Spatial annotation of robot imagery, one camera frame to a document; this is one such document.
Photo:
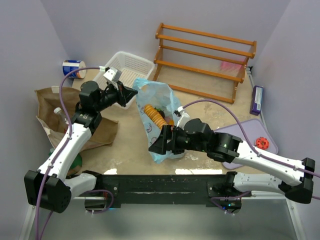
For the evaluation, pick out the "brown paper grocery bag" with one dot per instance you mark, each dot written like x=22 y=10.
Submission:
x=48 y=99

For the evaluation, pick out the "wooden orange shelf rack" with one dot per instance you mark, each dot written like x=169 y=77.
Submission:
x=204 y=64

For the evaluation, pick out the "lavender plastic tray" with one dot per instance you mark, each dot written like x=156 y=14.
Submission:
x=254 y=129

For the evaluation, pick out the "light blue plastic bag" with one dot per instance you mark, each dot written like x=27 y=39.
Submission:
x=160 y=96

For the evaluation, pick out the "dark round fruit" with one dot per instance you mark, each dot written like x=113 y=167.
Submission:
x=161 y=112

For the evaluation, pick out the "red frosted donut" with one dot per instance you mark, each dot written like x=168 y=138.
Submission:
x=262 y=143

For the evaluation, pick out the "purple box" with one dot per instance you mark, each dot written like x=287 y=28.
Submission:
x=256 y=101

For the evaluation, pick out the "green plastic bag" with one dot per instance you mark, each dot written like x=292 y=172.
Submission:
x=75 y=167

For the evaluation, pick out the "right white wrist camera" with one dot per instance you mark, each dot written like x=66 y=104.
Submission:
x=183 y=117

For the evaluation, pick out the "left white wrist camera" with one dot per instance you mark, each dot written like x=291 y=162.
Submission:
x=111 y=75

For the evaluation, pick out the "black base frame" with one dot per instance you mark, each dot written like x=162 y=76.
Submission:
x=210 y=190

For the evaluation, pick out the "blue white paper roll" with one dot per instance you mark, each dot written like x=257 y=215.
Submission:
x=71 y=65

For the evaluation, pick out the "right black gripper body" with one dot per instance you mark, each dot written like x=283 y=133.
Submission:
x=170 y=139

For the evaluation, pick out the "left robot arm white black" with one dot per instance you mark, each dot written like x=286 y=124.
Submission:
x=48 y=187

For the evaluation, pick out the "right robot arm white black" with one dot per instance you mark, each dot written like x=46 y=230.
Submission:
x=289 y=177

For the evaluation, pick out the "clear water bottle green label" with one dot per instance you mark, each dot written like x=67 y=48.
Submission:
x=63 y=121

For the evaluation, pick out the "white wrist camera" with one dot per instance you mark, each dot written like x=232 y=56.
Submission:
x=111 y=75
x=183 y=117

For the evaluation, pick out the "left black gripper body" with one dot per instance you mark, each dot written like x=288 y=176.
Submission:
x=121 y=95

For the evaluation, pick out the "white plastic basket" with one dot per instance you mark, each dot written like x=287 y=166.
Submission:
x=131 y=67

